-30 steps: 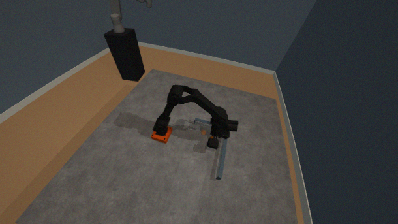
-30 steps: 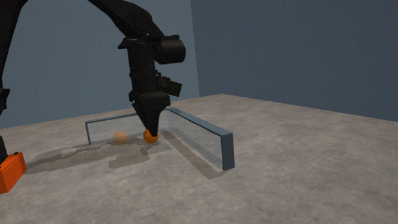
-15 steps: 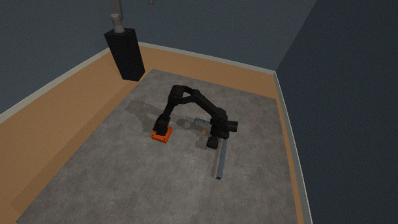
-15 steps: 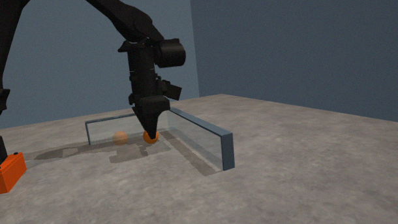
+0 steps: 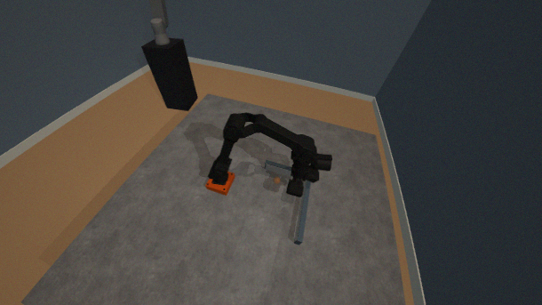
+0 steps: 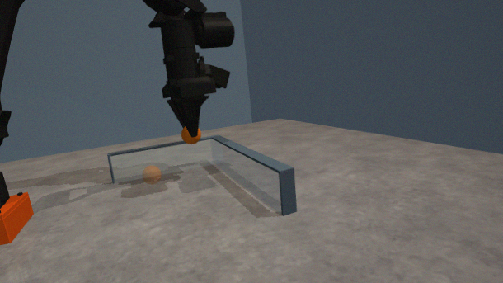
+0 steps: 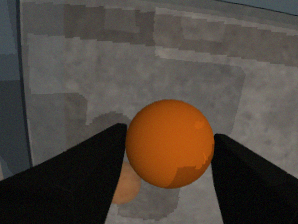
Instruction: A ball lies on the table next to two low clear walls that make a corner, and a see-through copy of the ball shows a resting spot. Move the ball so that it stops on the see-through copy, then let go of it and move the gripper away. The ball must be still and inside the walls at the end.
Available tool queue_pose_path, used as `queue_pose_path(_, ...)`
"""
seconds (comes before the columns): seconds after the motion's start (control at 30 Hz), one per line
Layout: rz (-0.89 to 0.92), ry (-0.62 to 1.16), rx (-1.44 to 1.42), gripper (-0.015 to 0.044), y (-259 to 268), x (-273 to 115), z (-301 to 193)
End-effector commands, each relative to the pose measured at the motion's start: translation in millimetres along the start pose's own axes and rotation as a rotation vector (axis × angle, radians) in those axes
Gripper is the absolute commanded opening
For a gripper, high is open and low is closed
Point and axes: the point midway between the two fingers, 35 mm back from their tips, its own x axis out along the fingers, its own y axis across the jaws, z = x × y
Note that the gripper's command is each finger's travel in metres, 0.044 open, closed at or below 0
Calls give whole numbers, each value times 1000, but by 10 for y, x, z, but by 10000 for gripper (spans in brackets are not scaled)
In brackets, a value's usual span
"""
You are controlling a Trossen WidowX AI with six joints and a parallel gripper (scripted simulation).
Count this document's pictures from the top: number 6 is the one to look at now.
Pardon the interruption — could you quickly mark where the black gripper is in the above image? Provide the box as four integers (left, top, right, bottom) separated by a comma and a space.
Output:
162, 48, 216, 138

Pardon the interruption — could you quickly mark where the low clear corner wall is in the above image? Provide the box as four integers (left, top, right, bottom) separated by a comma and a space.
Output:
109, 139, 282, 214

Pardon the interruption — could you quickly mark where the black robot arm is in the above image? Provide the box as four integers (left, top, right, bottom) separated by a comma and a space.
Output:
0, 0, 235, 209

